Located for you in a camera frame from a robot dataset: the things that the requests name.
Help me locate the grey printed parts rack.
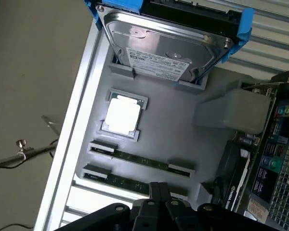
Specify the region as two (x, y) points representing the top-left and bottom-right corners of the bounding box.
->
(73, 51), (274, 212)

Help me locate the black Nvidia graphics card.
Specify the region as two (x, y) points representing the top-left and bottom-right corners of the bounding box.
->
(215, 81), (279, 215)

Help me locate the CPU with silver lid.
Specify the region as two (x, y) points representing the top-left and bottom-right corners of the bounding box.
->
(105, 92), (145, 136)

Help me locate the green Dell motherboard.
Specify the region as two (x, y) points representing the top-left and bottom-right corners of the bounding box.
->
(240, 67), (289, 231)

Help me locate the metal rod with thumbscrew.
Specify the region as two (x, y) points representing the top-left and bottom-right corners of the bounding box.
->
(0, 139), (58, 169)

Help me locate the silver hard disk drive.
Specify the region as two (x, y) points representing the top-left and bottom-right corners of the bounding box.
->
(96, 4), (234, 84)

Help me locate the blue and black disk carrier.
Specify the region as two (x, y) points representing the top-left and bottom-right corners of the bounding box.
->
(83, 0), (253, 64)

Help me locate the thin black floor cable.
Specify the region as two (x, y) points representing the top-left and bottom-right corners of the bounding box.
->
(0, 223), (35, 231)

